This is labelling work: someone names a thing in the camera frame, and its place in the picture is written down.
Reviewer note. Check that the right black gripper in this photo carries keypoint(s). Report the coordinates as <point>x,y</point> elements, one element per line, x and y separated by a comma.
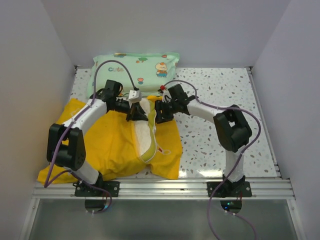
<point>160,117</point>

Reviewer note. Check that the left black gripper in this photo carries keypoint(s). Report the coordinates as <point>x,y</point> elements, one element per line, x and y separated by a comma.
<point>136,113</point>

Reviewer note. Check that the cream yellow-edged pillow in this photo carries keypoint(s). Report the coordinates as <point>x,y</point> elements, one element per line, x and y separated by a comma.
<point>144,132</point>

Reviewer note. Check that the yellow pillowcase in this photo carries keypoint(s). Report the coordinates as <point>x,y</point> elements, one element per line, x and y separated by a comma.
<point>111,149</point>

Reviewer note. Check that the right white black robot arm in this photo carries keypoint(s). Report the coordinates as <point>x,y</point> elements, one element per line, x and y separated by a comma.
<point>233,133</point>

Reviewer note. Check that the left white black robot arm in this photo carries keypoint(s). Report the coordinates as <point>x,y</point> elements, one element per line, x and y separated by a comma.
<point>66,144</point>

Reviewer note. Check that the green cartoon bear pillow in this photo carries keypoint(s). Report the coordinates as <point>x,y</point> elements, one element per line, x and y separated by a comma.
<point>146,71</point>

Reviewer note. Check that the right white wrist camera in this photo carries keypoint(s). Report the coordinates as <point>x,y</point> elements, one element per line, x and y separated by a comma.
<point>164,93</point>

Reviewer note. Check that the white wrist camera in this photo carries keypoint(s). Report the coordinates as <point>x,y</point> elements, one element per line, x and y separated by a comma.
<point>135,96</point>
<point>164,93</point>

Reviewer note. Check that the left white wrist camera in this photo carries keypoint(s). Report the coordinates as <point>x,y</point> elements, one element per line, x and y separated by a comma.
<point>135,96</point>

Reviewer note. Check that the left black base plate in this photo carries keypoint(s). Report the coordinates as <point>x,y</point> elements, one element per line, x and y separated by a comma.
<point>107,188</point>

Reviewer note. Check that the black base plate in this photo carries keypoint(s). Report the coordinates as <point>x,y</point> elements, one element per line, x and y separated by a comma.
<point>233,190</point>
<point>107,188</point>

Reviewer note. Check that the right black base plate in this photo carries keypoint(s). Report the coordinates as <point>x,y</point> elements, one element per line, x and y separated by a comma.
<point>233,190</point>

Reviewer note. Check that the aluminium mounting rail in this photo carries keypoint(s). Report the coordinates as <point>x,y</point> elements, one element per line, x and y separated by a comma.
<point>181,189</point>

